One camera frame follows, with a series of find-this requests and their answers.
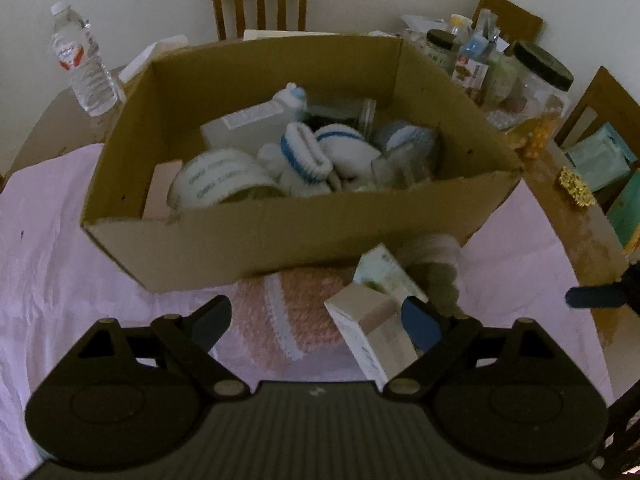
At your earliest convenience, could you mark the white blue-striped sock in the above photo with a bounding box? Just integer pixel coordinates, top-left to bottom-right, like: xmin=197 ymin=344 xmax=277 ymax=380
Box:
xmin=315 ymin=124 xmax=382 ymax=192
xmin=257 ymin=122 xmax=334 ymax=197

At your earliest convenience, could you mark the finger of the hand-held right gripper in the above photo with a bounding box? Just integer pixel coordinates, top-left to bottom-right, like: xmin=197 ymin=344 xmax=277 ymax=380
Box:
xmin=566 ymin=264 xmax=640 ymax=316

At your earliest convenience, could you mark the pink tablecloth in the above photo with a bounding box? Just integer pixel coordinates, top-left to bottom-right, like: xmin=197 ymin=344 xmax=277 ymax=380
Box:
xmin=0 ymin=145 xmax=613 ymax=480

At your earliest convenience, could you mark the white plastic bottle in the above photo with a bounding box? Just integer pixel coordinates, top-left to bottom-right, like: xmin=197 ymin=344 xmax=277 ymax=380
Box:
xmin=200 ymin=85 xmax=308 ymax=157

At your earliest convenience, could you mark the beige carton box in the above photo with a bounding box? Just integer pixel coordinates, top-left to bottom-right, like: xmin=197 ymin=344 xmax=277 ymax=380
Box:
xmin=324 ymin=282 xmax=420 ymax=383

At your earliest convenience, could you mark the white olive tissue box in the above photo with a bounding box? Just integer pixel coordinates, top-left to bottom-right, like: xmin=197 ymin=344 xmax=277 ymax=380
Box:
xmin=119 ymin=35 xmax=190 ymax=83

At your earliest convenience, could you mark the gold ornament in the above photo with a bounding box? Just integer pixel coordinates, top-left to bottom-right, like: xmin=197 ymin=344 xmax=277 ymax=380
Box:
xmin=559 ymin=166 xmax=597 ymax=208

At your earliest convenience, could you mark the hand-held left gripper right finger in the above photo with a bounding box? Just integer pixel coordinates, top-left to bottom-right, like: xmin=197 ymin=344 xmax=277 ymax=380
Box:
xmin=382 ymin=296 xmax=561 ymax=401

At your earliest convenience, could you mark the pink knitted cloth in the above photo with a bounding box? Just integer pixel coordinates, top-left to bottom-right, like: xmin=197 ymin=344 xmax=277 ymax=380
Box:
xmin=235 ymin=266 xmax=361 ymax=361

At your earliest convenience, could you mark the small black-lidded jar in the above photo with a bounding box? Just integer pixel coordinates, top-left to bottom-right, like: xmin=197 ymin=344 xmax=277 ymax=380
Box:
xmin=425 ymin=30 xmax=458 ymax=68

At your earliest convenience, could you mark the blue-capped bottle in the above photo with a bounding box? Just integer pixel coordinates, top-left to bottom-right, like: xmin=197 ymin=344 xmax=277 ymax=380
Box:
xmin=457 ymin=35 xmax=493 ymax=61

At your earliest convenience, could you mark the blue white knitted sock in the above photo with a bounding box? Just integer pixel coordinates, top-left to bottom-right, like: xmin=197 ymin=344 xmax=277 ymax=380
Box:
xmin=372 ymin=119 xmax=441 ymax=161

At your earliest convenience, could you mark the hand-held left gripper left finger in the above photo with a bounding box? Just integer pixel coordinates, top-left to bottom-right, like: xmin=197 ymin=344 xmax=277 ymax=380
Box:
xmin=75 ymin=295 xmax=251 ymax=400

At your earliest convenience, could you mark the teal gift bag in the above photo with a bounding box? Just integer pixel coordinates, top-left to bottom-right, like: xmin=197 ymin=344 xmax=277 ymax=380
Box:
xmin=607 ymin=170 xmax=640 ymax=256

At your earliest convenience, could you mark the small green white box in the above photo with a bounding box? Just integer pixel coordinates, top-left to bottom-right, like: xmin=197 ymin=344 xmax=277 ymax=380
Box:
xmin=352 ymin=243 xmax=431 ymax=306

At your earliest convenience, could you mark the clear plastic water bottle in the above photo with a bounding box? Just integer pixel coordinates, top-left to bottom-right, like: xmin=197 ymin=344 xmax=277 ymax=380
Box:
xmin=48 ymin=2 xmax=126 ymax=117

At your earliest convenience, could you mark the grey striped roll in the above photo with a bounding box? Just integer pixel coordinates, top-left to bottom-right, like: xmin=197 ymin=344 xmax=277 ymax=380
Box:
xmin=400 ymin=232 xmax=463 ymax=313

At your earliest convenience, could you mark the teal packet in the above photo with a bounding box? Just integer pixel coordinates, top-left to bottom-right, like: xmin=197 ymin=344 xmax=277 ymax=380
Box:
xmin=562 ymin=122 xmax=638 ymax=192

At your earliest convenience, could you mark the clear packing tape roll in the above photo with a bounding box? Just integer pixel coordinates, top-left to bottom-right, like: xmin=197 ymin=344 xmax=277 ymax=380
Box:
xmin=167 ymin=147 xmax=281 ymax=208

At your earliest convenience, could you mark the brown cardboard box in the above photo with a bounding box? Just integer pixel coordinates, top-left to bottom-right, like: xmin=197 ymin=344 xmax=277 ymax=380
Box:
xmin=80 ymin=35 xmax=525 ymax=293

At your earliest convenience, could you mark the large black-lidded clear jar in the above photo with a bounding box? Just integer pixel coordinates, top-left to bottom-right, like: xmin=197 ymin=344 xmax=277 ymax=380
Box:
xmin=500 ymin=41 xmax=575 ymax=128

